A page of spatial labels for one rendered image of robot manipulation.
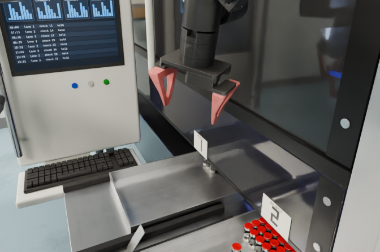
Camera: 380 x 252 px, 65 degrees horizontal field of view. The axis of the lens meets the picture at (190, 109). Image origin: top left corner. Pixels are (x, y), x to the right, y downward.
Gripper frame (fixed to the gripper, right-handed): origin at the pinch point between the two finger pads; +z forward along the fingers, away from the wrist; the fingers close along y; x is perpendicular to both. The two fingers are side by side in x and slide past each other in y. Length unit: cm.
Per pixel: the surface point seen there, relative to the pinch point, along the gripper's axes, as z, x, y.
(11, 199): 156, -41, 156
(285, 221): 20.4, -5.7, -21.3
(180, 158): 41, -32, 17
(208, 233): 36.7, -6.8, -6.1
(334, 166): 2.0, -2.6, -24.8
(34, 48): 14, -22, 74
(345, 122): -5.6, -2.9, -23.7
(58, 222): 149, -42, 107
